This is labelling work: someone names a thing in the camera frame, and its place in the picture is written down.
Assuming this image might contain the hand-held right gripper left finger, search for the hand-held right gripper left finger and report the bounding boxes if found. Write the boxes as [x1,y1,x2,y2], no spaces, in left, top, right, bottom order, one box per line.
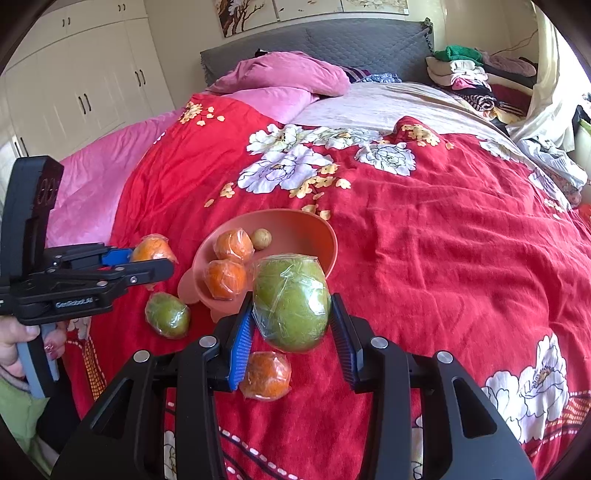
[51,292,254,480]

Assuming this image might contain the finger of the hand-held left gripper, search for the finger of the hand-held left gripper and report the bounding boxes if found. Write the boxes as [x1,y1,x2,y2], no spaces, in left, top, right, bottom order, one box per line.
[44,244,134,268]
[51,257,175,296]

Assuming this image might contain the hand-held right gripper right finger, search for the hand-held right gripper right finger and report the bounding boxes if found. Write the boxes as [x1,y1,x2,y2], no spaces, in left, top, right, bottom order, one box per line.
[329,293,536,480]

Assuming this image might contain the orange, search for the orange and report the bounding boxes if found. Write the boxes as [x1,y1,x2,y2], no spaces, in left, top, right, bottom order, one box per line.
[130,234,178,266]
[204,259,249,301]
[239,351,293,401]
[215,229,254,264]

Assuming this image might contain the small green mango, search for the small green mango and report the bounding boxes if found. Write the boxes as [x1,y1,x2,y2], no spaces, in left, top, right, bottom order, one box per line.
[145,292,191,340]

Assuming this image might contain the large green mango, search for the large green mango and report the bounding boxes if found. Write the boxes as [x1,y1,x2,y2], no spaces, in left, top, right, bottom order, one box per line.
[252,254,332,354]

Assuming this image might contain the pink plastic plate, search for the pink plastic plate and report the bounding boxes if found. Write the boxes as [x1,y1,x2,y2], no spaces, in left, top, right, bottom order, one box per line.
[178,209,339,324]

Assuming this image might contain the person's left hand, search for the person's left hand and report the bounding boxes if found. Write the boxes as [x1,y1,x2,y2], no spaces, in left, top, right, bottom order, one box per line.
[0,316,68,380]

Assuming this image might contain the red floral blanket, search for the red floral blanket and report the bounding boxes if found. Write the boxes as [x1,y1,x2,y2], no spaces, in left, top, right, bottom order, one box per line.
[60,92,591,480]

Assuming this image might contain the white wardrobe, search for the white wardrobe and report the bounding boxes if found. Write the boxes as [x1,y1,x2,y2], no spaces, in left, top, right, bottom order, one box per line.
[0,0,175,160]

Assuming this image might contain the light green cloth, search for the light green cloth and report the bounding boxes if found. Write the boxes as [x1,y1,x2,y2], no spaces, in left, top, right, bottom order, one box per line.
[0,376,49,462]

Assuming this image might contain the pink quilt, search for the pink quilt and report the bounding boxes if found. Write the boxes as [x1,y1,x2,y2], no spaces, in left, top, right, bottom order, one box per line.
[46,51,352,247]

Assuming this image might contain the beige bed sheet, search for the beige bed sheet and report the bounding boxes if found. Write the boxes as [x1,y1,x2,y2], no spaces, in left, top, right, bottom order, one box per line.
[295,82,513,137]

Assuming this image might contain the crumpled pale clothes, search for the crumpled pale clothes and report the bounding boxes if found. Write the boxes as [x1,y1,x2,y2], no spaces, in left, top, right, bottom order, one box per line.
[515,136,589,206]

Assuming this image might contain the stack of folded clothes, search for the stack of folded clothes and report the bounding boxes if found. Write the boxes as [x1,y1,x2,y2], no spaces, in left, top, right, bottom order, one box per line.
[425,45,539,125]

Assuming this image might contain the grey padded headboard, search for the grey padded headboard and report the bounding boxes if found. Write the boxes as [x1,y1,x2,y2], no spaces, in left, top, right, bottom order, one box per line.
[200,17,435,86]

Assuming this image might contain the cream curtain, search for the cream curtain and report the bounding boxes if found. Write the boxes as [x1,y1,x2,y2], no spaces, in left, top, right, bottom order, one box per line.
[508,9,578,139]

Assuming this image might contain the clothes pile on windowsill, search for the clothes pile on windowsill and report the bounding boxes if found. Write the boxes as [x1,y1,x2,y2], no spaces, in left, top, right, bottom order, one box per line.
[573,92,591,139]

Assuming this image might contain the floral wall painting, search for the floral wall painting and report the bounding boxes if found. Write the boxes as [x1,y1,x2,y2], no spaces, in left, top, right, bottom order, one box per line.
[213,0,409,38]

